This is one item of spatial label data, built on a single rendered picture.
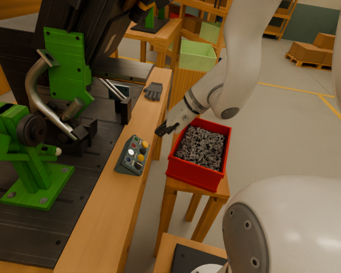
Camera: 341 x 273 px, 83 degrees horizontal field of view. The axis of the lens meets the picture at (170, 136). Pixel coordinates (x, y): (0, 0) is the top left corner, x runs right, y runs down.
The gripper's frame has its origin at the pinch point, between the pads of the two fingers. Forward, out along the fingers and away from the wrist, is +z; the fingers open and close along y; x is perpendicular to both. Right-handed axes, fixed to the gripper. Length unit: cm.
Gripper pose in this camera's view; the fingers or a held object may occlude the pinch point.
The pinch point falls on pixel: (161, 130)
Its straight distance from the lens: 68.1
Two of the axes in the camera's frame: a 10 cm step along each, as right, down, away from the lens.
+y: 1.1, -6.3, 7.7
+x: -7.4, -5.7, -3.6
